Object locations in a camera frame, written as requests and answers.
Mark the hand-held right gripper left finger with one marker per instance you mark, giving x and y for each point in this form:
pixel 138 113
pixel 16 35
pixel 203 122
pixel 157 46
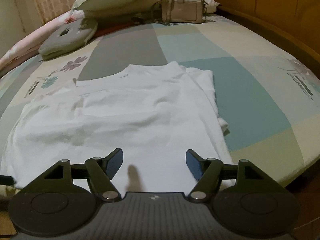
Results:
pixel 115 163

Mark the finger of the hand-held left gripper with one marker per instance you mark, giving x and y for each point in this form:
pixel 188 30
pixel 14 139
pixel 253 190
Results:
pixel 6 180

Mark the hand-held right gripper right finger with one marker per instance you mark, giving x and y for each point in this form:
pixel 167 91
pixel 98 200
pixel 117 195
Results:
pixel 193 165

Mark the white printed t-shirt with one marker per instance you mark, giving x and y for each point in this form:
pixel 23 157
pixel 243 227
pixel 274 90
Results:
pixel 125 117

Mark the grey cushion with hole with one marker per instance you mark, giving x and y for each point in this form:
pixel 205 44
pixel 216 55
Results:
pixel 67 40

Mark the orange cloth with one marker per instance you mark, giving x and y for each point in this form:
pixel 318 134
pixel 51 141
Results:
pixel 110 30

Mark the dark olive blanket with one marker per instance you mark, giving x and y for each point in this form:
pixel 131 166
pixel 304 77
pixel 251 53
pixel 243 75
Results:
pixel 125 20

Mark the pink handbag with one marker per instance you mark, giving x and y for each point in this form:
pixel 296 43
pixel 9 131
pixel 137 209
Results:
pixel 183 11

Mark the orange patterned curtain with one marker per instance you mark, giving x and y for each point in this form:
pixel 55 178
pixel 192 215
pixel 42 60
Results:
pixel 55 0

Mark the wooden headboard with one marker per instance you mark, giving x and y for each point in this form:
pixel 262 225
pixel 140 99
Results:
pixel 275 10

